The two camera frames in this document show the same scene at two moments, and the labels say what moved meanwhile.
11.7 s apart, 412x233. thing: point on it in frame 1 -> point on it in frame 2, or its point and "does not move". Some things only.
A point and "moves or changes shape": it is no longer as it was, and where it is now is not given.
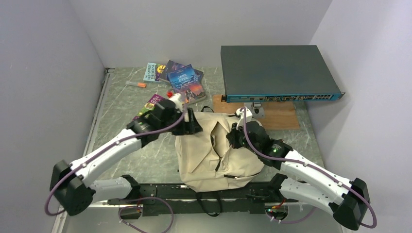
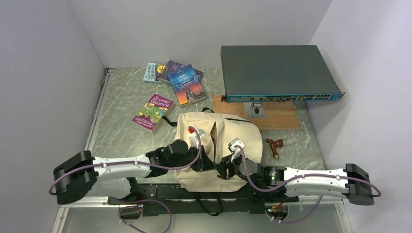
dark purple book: x=171 y=66 does not move
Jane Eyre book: x=186 y=83 does not move
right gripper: x=232 y=135 -> x=226 y=162
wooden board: x=281 y=115 does not move
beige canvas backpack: x=207 y=164 moves or changes shape
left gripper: x=189 y=126 -> x=206 y=164
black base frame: x=175 y=199 does not move
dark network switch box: x=275 y=73 does not move
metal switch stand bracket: x=257 y=110 does not move
